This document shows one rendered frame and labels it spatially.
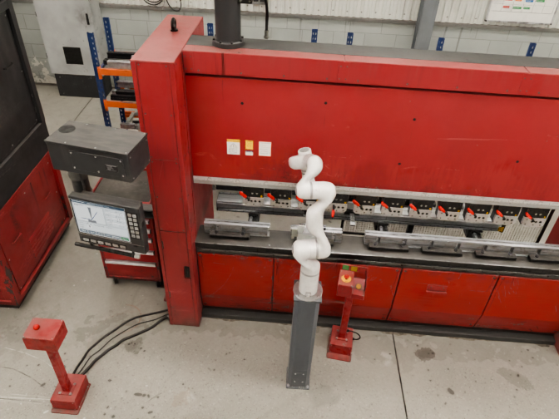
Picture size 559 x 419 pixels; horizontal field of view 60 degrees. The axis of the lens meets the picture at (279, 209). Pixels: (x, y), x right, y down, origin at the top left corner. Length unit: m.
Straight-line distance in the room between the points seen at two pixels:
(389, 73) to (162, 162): 1.50
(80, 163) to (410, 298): 2.63
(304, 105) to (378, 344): 2.15
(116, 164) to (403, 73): 1.72
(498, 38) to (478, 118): 4.77
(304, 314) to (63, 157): 1.74
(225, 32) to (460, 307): 2.74
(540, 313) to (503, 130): 1.70
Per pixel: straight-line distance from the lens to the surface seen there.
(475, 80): 3.15
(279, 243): 3.69
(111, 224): 3.08
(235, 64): 3.01
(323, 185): 2.71
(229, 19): 3.02
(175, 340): 4.22
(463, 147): 3.37
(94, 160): 2.86
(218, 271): 3.89
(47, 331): 3.47
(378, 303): 4.07
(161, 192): 3.35
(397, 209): 3.56
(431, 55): 3.22
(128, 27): 7.87
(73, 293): 4.78
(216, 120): 3.21
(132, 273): 4.53
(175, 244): 3.63
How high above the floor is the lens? 3.34
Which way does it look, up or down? 38 degrees down
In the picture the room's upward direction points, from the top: 3 degrees clockwise
